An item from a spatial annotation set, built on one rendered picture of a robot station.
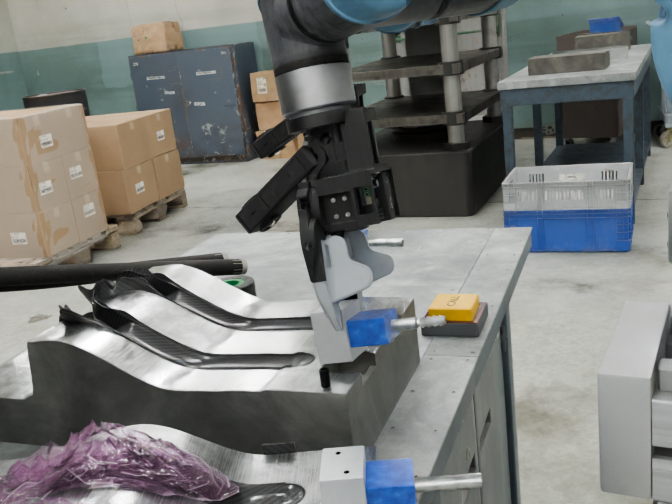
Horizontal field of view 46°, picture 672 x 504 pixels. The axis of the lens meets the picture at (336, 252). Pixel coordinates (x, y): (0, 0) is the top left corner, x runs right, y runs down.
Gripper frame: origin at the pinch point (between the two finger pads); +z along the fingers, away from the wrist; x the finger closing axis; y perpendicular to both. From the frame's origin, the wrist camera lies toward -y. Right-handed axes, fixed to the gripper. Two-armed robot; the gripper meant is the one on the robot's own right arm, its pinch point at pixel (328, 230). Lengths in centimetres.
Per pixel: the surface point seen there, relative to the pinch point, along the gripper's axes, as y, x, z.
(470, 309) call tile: 19.3, -0.4, 11.4
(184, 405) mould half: -3.9, -36.1, 8.4
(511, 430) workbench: 16, 45, 56
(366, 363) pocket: 13.2, -26.5, 7.4
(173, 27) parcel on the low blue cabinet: -385, 609, -39
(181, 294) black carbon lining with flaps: -14.3, -17.2, 3.2
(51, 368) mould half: -20.2, -36.1, 4.8
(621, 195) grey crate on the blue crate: 33, 286, 67
